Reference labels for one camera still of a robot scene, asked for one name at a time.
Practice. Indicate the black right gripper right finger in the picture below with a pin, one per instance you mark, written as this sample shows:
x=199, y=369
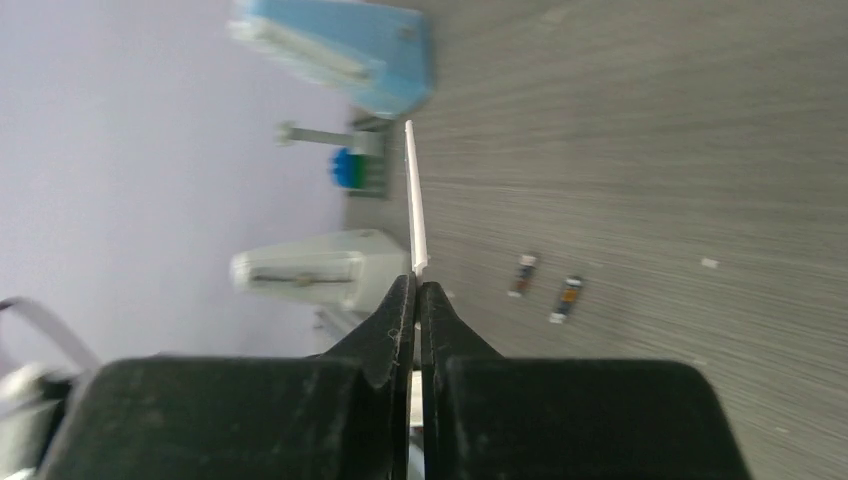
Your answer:
x=487, y=416

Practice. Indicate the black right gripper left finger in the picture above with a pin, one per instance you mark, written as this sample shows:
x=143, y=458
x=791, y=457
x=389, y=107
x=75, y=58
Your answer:
x=343, y=414

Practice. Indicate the black aaa battery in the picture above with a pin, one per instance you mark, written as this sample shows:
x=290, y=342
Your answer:
x=526, y=271
x=570, y=291

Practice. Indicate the white cup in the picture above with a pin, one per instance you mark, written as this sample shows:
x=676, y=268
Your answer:
x=351, y=270

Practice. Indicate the blue lego brick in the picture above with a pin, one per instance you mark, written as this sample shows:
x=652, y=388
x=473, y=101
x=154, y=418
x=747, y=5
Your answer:
x=348, y=169

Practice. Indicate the grey lego baseplate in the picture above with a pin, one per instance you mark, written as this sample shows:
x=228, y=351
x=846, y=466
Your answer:
x=376, y=171

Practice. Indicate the blue transparent plastic container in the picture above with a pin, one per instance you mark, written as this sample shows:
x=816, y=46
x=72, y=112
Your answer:
x=378, y=55

